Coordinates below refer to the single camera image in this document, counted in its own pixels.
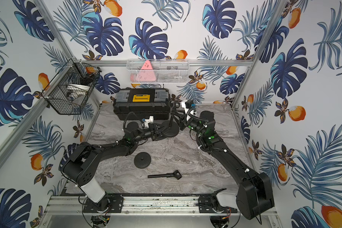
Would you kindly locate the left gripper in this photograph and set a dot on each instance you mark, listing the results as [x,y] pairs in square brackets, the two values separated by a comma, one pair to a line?
[155,131]

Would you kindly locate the black wire basket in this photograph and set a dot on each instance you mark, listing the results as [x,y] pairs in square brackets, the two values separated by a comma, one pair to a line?
[75,84]

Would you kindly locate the pink triangular object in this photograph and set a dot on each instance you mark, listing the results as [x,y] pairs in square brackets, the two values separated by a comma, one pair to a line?
[145,74]

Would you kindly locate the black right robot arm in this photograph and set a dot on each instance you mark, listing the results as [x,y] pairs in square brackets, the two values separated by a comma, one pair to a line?
[254,195]

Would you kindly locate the black round stand base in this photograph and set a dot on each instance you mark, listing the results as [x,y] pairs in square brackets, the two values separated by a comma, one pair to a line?
[142,160]

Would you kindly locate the black stand pole with clip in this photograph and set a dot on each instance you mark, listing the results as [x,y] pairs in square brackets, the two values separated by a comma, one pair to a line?
[173,106]

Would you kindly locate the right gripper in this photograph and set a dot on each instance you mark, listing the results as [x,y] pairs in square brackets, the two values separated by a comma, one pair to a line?
[183,125]

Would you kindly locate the white mesh wall basket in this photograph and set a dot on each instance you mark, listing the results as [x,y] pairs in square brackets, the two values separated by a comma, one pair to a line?
[168,71]

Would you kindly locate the black plastic toolbox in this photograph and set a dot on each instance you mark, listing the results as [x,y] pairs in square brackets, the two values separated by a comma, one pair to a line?
[144,102]

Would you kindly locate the aluminium front rail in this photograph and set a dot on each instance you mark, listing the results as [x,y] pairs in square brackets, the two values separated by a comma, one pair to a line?
[185,205]

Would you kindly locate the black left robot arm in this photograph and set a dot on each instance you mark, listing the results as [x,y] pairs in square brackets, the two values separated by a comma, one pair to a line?
[72,165]

